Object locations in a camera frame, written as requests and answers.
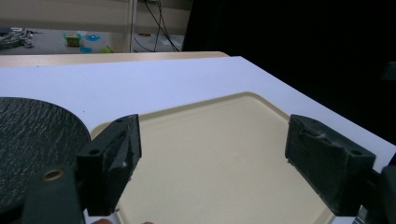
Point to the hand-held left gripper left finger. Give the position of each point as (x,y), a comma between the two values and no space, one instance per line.
(107,161)

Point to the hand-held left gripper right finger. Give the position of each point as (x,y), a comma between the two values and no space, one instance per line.
(327,161)

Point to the round black textured mat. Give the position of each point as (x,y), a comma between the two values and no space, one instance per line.
(34,146)

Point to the light wooden table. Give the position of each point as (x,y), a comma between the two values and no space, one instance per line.
(109,58)

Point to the beige plastic tray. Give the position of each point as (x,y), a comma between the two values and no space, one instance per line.
(214,161)

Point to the black curtain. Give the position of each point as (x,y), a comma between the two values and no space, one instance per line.
(299,56)

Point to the blue plastic lid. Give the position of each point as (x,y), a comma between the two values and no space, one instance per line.
(92,37)
(85,49)

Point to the green and yellow toy box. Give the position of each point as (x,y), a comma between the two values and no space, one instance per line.
(73,39)

